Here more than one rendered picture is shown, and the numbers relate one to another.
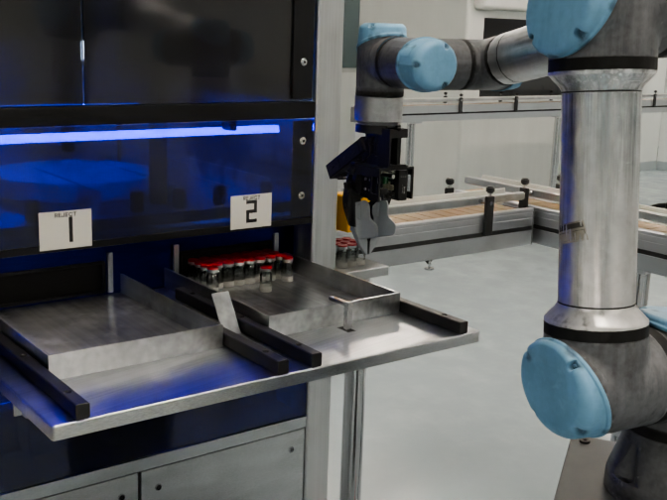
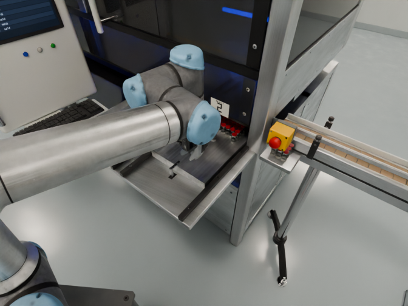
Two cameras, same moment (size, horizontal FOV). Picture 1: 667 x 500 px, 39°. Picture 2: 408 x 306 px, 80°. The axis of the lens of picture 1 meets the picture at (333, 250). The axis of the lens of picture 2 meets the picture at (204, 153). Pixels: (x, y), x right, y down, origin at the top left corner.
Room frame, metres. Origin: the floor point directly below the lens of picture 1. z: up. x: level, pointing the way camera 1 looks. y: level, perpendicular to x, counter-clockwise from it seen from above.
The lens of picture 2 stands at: (1.40, -0.59, 1.58)
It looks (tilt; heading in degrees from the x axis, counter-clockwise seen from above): 46 degrees down; 76
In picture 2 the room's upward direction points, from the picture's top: straight up
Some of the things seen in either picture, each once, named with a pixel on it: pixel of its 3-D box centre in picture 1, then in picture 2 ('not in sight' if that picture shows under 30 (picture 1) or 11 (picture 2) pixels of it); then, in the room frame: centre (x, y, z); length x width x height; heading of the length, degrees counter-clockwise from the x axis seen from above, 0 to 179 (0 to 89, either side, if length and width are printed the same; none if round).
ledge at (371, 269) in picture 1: (342, 267); (282, 154); (1.87, -0.02, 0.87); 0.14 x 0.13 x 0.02; 37
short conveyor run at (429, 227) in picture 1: (411, 221); (367, 163); (2.12, -0.17, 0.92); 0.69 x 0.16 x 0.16; 127
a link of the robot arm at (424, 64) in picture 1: (426, 63); (156, 91); (1.42, -0.13, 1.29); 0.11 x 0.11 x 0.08; 28
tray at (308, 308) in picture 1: (278, 290); (205, 142); (1.58, 0.09, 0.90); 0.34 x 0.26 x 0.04; 37
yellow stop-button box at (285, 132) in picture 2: (351, 210); (281, 135); (1.83, -0.03, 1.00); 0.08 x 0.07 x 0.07; 37
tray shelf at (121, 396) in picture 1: (211, 330); (163, 139); (1.43, 0.19, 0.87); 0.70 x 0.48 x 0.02; 127
